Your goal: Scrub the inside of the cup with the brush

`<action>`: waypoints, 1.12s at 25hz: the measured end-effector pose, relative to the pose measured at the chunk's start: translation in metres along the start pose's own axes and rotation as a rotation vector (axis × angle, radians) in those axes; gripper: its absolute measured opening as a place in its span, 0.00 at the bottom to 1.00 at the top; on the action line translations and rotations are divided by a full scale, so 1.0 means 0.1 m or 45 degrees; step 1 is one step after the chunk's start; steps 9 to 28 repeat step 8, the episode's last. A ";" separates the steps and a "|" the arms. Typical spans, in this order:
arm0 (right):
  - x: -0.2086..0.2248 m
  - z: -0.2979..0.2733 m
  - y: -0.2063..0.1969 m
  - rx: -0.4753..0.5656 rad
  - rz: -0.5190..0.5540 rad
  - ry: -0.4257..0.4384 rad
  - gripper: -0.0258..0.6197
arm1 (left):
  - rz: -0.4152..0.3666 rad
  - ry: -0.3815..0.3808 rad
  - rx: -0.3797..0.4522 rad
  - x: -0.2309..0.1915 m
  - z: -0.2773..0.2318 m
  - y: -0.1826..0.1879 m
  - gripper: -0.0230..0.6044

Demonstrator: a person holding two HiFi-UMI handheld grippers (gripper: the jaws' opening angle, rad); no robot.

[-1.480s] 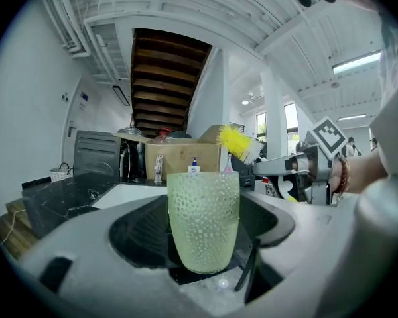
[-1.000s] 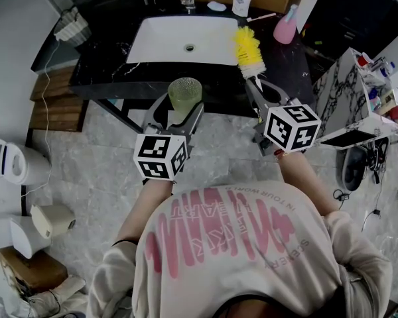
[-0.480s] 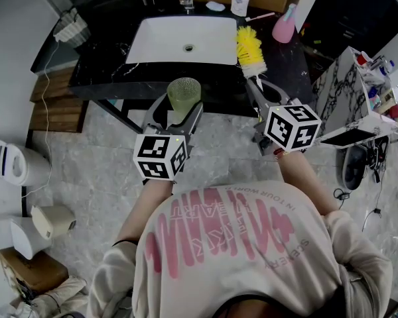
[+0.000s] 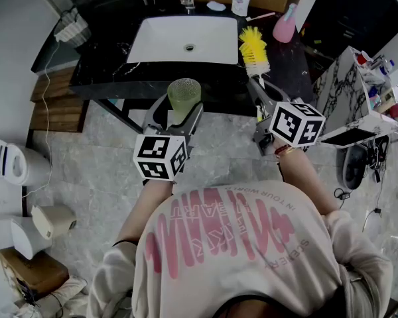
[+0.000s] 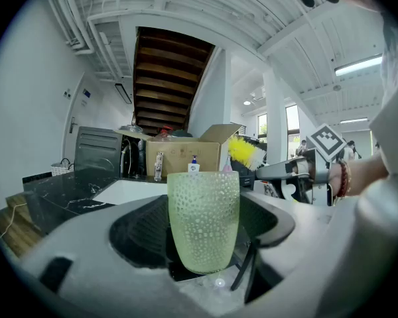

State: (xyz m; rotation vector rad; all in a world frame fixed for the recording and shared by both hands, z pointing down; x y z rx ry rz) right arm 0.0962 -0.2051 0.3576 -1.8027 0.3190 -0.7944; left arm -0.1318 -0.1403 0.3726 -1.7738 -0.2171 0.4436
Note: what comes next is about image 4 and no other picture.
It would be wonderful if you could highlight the yellow bristle brush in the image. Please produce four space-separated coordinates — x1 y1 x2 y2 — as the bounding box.
237 25 271 91

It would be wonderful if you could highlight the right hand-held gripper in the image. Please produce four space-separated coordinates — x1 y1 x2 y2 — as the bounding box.
246 77 326 158

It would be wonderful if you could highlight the green textured glass cup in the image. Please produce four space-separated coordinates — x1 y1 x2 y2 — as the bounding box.
166 78 202 126

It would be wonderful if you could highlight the pink toothbrush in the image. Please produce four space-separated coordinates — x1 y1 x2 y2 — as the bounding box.
245 11 276 22

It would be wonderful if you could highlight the beige pink printed sweatshirt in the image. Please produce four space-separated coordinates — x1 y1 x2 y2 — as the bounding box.
86 180 394 318

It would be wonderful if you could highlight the teal pink container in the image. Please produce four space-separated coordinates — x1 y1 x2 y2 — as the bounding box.
367 86 382 111

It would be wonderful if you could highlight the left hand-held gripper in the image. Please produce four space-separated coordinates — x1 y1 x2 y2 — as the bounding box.
133 94 205 182

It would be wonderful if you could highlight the person's right forearm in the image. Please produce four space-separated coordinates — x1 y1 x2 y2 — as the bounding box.
275 146 339 217

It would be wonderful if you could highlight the black cabinet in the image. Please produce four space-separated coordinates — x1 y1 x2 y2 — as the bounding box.
295 0 398 59

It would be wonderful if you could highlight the white sink basin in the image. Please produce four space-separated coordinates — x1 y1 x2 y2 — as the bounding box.
125 15 239 66

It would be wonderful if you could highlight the beige fabric bag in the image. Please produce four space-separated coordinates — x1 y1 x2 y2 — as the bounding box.
19 275 89 318

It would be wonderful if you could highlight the red plastic cup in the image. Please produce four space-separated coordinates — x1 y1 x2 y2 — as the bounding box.
356 50 372 66

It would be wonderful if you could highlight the beige plastic device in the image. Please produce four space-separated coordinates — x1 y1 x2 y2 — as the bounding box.
31 205 78 240

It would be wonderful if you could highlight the black stool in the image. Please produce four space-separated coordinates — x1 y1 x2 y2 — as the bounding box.
343 144 367 191

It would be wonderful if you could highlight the white rounded appliance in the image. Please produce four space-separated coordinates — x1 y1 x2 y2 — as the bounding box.
0 136 52 187

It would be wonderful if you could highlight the white marble shelf unit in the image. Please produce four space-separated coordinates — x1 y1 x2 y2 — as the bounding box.
313 46 398 148

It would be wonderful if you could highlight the pink spray bottle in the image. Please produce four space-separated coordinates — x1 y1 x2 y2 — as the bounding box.
272 3 299 44

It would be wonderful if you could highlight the person's left forearm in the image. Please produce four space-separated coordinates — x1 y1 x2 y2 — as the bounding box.
114 179 173 248

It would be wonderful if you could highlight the white plastic device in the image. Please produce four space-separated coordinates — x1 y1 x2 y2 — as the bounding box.
0 213 52 260

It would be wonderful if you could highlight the blue capped white bottle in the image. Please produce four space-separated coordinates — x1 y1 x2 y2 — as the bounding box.
379 59 395 76

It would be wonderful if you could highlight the black marble washstand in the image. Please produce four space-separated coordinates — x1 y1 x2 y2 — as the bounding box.
68 3 314 135

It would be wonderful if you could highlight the thin white cable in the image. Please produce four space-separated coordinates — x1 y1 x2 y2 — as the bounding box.
21 41 61 198

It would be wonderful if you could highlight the colourful beaded bracelet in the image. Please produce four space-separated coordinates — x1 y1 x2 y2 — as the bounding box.
273 143 295 159

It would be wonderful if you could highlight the brown wooden slatted panel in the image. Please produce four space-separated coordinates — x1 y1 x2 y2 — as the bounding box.
29 66 89 133

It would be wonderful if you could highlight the small brown cardboard box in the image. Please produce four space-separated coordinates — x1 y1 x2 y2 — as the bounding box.
0 246 70 293

